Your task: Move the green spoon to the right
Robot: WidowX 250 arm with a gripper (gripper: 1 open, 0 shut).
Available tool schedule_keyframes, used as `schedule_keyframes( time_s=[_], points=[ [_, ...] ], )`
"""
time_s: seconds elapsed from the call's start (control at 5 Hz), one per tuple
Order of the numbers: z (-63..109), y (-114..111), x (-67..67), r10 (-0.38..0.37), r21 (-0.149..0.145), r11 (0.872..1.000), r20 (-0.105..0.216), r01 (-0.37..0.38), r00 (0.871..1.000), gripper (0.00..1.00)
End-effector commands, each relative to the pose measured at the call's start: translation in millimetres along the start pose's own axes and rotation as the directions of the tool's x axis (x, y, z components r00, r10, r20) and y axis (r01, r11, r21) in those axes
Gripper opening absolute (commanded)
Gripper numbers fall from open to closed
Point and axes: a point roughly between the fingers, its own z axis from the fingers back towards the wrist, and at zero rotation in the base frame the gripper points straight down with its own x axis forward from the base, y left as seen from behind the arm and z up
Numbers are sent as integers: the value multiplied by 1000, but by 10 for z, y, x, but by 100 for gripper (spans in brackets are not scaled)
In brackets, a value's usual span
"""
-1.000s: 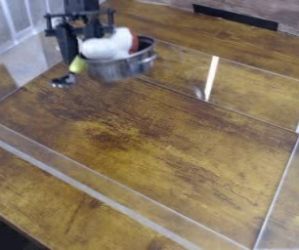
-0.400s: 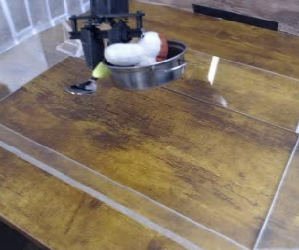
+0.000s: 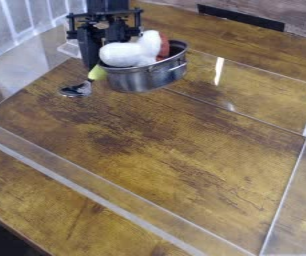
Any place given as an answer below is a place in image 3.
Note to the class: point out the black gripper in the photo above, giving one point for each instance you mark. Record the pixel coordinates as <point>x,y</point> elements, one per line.
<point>108,18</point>

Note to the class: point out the white plush mushroom toy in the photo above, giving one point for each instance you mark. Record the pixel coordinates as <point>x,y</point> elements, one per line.
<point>147,50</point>

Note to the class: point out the green handled metal spoon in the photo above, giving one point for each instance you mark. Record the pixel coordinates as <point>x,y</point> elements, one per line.
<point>83,89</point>

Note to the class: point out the small steel pot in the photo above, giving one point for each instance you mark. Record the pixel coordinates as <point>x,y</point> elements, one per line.
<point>142,79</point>

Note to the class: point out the black strip on table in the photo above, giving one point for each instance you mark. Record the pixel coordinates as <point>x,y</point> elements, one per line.
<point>243,18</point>

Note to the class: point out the clear acrylic barrier frame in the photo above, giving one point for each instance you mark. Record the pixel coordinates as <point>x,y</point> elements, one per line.
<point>189,171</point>

